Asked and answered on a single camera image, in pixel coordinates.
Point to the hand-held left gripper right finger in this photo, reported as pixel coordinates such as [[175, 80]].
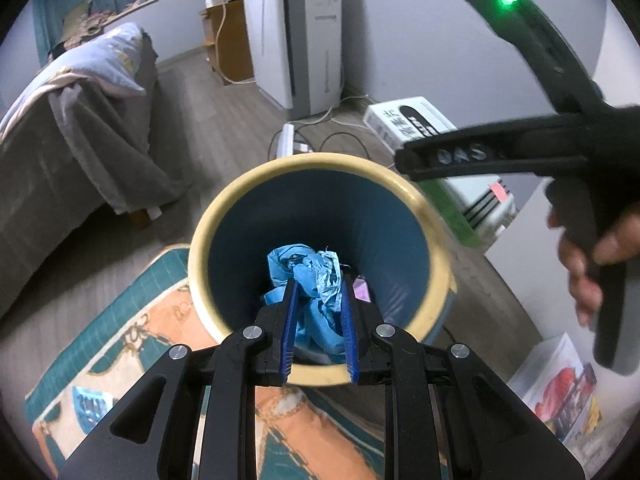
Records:
[[350, 340]]

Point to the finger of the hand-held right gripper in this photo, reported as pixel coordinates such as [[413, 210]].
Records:
[[480, 150]]

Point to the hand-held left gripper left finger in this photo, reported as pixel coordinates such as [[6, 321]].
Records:
[[291, 340]]

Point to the blue wrapper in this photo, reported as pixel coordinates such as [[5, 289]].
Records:
[[320, 325]]

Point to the pink snack wrapper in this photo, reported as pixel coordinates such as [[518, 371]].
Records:
[[361, 291]]

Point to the yellow-rimmed blue waste bin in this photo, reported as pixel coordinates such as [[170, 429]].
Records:
[[240, 240]]

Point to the person's right hand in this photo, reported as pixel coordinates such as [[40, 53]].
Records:
[[622, 242]]

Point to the white box with black print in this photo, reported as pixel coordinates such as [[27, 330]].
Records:
[[405, 120]]

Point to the teal and orange rug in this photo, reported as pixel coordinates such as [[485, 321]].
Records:
[[150, 320]]

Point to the white power strip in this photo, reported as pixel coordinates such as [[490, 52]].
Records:
[[287, 140]]

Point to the shiny blue packet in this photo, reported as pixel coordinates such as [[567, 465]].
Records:
[[92, 407]]

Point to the white box with red print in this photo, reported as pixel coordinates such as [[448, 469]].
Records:
[[555, 390]]

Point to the white air purifier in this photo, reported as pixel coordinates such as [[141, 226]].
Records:
[[295, 40]]

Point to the wooden cabinet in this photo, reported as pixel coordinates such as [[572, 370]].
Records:
[[230, 45]]

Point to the grey bed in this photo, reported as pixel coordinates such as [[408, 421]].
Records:
[[60, 170]]

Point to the white object on cabinet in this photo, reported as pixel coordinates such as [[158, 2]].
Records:
[[222, 0]]

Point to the light blue floral blanket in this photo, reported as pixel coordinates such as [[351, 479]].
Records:
[[100, 65]]

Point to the clutter on window sill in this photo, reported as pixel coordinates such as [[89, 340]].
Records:
[[95, 22]]

